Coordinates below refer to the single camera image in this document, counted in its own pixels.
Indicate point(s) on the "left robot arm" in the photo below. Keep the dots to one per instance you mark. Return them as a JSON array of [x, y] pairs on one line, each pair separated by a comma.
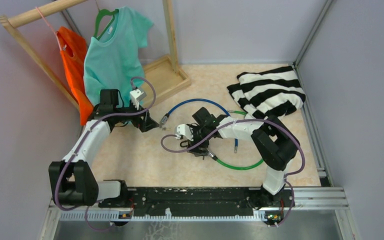
[[72, 181]]

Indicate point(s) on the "black white striped cloth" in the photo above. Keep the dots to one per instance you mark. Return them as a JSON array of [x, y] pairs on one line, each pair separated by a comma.
[[275, 92]]

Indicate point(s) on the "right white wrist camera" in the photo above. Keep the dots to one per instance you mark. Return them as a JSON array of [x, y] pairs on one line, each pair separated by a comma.
[[184, 130]]

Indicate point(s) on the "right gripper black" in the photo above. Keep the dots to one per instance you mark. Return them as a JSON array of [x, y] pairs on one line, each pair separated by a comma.
[[194, 129]]

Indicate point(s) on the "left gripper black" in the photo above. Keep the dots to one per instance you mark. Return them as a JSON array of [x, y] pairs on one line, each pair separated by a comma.
[[141, 123]]

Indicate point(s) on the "wooden clothes rack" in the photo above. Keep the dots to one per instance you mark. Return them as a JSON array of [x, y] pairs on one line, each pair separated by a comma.
[[165, 73]]

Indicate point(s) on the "green cable lock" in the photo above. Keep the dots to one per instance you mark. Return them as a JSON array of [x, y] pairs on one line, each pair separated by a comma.
[[238, 163]]

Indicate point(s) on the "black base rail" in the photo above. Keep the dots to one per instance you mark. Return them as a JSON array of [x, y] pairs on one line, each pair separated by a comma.
[[198, 201]]

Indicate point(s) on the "orange garment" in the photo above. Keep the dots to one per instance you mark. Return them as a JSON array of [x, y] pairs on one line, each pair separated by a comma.
[[73, 52]]

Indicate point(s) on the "teal t-shirt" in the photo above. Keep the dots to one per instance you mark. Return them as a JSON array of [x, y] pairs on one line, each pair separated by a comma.
[[113, 60]]

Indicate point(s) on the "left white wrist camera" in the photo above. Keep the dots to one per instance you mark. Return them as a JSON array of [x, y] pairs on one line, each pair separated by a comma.
[[136, 96]]

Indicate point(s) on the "pink hanger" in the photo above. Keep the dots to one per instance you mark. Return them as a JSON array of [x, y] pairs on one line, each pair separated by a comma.
[[55, 33]]

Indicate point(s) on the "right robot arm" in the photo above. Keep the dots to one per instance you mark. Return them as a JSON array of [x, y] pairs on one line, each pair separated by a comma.
[[274, 142]]

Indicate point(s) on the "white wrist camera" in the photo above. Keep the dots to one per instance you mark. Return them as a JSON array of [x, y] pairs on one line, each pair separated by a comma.
[[184, 130], [136, 96]]

